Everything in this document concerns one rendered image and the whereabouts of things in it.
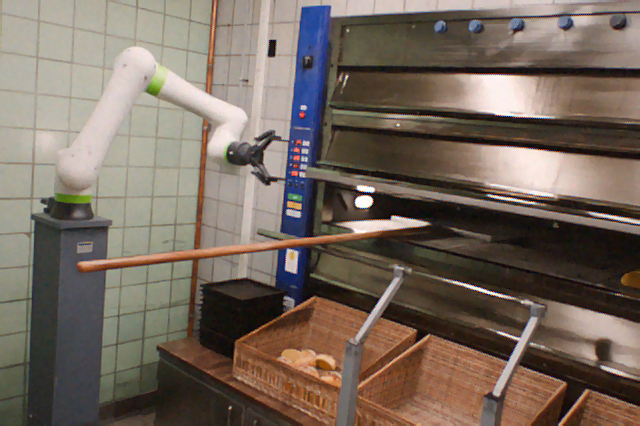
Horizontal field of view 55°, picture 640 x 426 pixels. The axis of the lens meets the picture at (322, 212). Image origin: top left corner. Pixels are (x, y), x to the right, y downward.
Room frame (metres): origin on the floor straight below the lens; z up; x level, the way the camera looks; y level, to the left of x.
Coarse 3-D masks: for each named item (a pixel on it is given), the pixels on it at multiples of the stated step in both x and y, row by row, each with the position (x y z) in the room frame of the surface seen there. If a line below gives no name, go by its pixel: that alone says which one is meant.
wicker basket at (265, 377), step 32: (288, 320) 2.58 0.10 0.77; (320, 320) 2.65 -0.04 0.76; (352, 320) 2.55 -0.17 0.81; (384, 320) 2.46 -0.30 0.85; (256, 352) 2.27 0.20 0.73; (320, 352) 2.59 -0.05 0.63; (384, 352) 2.41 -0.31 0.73; (256, 384) 2.27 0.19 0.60; (320, 384) 2.06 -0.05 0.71; (320, 416) 2.05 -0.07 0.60
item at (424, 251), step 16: (368, 240) 2.58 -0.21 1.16; (384, 240) 2.53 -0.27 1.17; (400, 240) 2.52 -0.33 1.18; (432, 256) 2.37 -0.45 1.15; (448, 256) 2.33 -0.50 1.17; (464, 256) 2.31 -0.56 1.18; (496, 272) 2.19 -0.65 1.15; (512, 272) 2.15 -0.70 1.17; (528, 272) 2.12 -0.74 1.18; (560, 288) 2.04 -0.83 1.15; (576, 288) 2.00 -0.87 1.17; (592, 288) 1.97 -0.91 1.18; (608, 304) 1.93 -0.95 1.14; (624, 304) 1.90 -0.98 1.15
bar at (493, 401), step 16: (336, 256) 2.21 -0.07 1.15; (352, 256) 2.16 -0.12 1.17; (400, 272) 2.01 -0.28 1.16; (416, 272) 1.98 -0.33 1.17; (448, 288) 1.91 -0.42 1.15; (464, 288) 1.86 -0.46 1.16; (480, 288) 1.83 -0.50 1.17; (384, 304) 1.96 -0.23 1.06; (512, 304) 1.76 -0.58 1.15; (528, 304) 1.72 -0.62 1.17; (544, 304) 1.73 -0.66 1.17; (368, 320) 1.92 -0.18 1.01; (528, 336) 1.66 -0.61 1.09; (352, 352) 1.84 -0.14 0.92; (352, 368) 1.84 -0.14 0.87; (512, 368) 1.60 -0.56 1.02; (352, 384) 1.85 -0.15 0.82; (352, 400) 1.85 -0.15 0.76; (496, 400) 1.52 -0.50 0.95; (352, 416) 1.86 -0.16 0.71; (496, 416) 1.53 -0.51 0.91
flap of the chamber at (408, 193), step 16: (320, 176) 2.59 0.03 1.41; (336, 176) 2.54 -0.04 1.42; (384, 192) 2.49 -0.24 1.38; (400, 192) 2.32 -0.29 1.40; (416, 192) 2.27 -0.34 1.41; (432, 192) 2.23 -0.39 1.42; (464, 208) 2.34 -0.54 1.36; (480, 208) 2.15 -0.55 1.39; (496, 208) 2.06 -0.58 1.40; (512, 208) 2.02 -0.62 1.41; (528, 208) 1.99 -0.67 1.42; (560, 224) 2.05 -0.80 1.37; (576, 224) 1.90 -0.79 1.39; (592, 224) 1.85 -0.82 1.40; (608, 224) 1.82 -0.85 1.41; (624, 224) 1.79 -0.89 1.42
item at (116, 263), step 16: (288, 240) 2.12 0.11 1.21; (304, 240) 2.18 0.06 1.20; (320, 240) 2.24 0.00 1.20; (336, 240) 2.31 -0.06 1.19; (352, 240) 2.39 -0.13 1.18; (144, 256) 1.68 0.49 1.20; (160, 256) 1.72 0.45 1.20; (176, 256) 1.76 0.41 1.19; (192, 256) 1.80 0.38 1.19; (208, 256) 1.85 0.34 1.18; (80, 272) 1.54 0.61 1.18
